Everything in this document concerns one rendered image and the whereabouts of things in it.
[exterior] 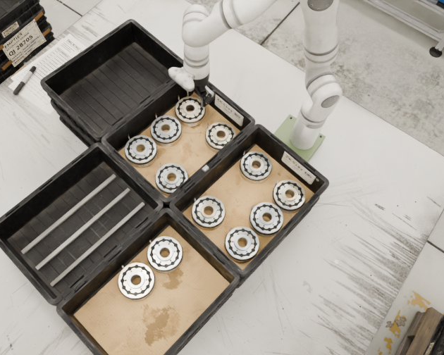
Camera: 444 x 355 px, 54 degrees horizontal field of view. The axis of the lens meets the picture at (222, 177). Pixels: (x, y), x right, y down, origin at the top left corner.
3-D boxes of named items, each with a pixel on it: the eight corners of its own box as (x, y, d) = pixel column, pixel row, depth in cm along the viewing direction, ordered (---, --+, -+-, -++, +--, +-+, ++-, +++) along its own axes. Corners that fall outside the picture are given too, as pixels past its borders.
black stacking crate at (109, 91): (135, 41, 165) (131, 18, 154) (191, 87, 158) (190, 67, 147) (49, 103, 152) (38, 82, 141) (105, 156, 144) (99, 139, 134)
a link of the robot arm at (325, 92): (349, 89, 128) (332, 122, 144) (335, 65, 132) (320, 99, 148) (321, 96, 127) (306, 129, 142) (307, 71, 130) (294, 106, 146)
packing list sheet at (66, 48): (66, 32, 179) (65, 31, 178) (108, 60, 174) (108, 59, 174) (3, 83, 167) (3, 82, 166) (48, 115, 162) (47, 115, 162)
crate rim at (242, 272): (256, 125, 141) (258, 121, 139) (330, 185, 134) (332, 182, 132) (166, 208, 128) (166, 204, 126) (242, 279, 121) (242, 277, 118)
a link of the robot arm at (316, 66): (329, 20, 115) (344, 46, 111) (329, 76, 140) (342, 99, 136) (296, 34, 116) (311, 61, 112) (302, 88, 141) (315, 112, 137)
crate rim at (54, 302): (99, 144, 135) (98, 139, 133) (166, 208, 128) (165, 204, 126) (-13, 232, 122) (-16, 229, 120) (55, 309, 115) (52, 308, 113)
